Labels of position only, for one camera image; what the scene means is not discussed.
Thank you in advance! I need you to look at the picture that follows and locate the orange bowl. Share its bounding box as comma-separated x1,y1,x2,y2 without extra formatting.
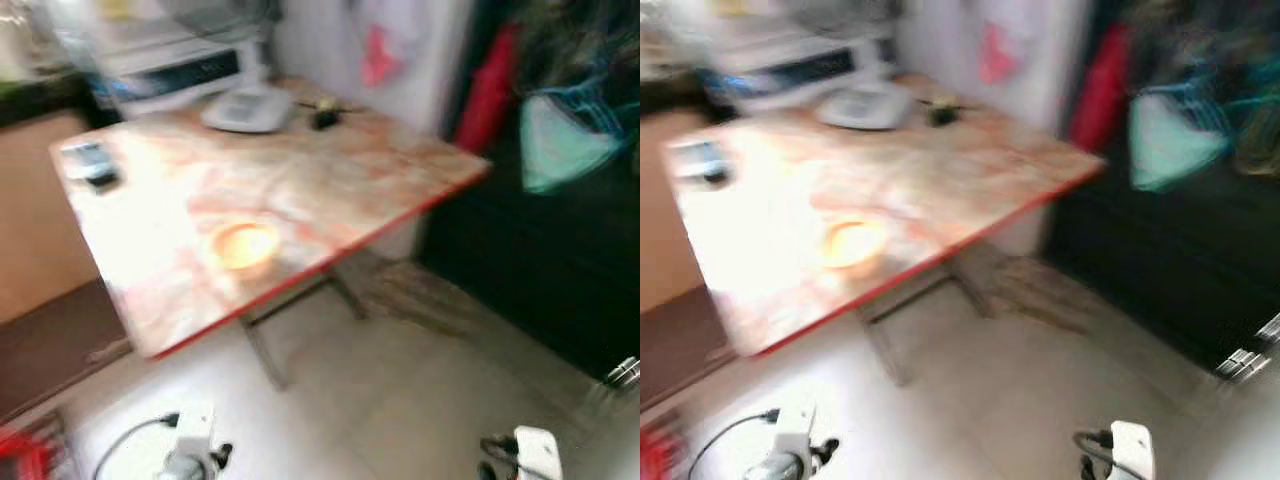
822,218,891,273
207,220,282,278

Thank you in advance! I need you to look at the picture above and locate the chrome metal fixture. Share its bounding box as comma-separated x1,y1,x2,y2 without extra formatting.
1215,312,1280,383
603,356,641,393

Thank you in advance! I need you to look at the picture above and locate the brown wooden cabinet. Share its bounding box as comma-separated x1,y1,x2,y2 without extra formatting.
640,105,716,313
0,108,101,326

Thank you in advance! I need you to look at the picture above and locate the marble pattern folding table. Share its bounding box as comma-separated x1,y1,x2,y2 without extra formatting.
48,78,493,391
665,75,1106,386

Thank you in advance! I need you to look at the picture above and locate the grey black handheld device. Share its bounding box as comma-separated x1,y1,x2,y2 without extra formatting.
672,138,731,187
58,140,123,193

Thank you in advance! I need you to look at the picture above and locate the black cabinet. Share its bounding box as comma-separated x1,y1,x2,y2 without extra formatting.
1040,0,1280,376
418,0,641,379

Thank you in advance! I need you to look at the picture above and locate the white table fan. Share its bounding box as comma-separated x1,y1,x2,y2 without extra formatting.
160,0,297,135
790,0,913,131

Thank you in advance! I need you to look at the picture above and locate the small black object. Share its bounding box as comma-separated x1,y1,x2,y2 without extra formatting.
925,95,963,128
308,97,347,132

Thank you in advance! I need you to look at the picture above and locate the white microwave oven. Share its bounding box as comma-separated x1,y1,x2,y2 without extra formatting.
700,35,896,113
90,38,269,119

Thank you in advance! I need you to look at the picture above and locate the mint green hanging cloth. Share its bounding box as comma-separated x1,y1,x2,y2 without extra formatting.
1130,90,1233,194
518,92,623,197

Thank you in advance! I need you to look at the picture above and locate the pink hanging cloth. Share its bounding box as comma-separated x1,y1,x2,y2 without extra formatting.
980,22,1023,86
358,22,403,88

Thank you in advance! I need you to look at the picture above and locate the red hanging bag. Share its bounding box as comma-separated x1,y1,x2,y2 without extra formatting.
1068,22,1136,153
455,22,523,154

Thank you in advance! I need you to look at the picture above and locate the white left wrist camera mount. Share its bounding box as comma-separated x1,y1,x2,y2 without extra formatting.
775,404,818,466
174,403,218,463

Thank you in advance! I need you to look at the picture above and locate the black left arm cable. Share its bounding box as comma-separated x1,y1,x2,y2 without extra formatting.
92,411,183,480
688,407,783,480

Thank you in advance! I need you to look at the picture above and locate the red wire basket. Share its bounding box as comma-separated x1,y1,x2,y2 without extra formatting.
0,420,73,480
640,420,681,480

